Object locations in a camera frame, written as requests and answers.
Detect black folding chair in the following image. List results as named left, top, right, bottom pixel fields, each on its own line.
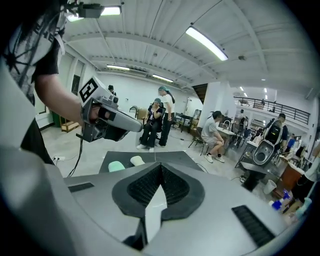
left=188, top=126, right=210, bottom=156

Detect wooden shelf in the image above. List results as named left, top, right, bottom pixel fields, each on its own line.
left=61, top=118, right=79, bottom=133

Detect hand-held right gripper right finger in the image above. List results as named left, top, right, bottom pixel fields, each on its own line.
left=144, top=162, right=299, bottom=256

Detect person's black printed shirt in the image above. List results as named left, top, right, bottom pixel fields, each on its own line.
left=0, top=0, right=68, bottom=106

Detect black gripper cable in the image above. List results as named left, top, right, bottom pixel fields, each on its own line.
left=66, top=134, right=85, bottom=178

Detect ceiling light strip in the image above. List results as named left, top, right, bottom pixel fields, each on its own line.
left=151, top=73, right=175, bottom=83
left=106, top=64, right=131, bottom=72
left=185, top=26, right=229, bottom=62

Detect green soap bar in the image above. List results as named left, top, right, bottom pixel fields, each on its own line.
left=107, top=161, right=126, bottom=173

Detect white bucket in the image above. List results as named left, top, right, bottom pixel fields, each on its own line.
left=263, top=179, right=278, bottom=195

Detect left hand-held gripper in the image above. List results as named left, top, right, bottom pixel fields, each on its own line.
left=75, top=76, right=145, bottom=143

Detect white toilet bowl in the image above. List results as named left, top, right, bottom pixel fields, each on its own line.
left=252, top=139, right=276, bottom=167

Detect green bin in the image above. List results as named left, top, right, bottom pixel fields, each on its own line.
left=51, top=109, right=62, bottom=128

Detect black balcony railing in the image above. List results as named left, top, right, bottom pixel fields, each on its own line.
left=233, top=96, right=311, bottom=125

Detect white soap bar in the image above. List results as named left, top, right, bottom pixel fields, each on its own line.
left=130, top=155, right=146, bottom=167

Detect white bottle blue cap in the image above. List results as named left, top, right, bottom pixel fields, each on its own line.
left=271, top=198, right=286, bottom=214

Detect black head-worn camera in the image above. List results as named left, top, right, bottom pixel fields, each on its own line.
left=66, top=1, right=105, bottom=19

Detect person's black shorts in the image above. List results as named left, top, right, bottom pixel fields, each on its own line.
left=19, top=117, right=55, bottom=166

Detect white sink basin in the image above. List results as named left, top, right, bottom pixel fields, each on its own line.
left=144, top=186, right=168, bottom=243

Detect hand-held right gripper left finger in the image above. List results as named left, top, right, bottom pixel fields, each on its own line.
left=0, top=62, right=163, bottom=256

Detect brown cabinet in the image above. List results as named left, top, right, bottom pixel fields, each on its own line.
left=279, top=161, right=305, bottom=191

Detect person's left forearm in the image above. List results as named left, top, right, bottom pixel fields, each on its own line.
left=34, top=72, right=85, bottom=126

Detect person's left hand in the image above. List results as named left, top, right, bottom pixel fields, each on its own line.
left=89, top=104, right=111, bottom=124

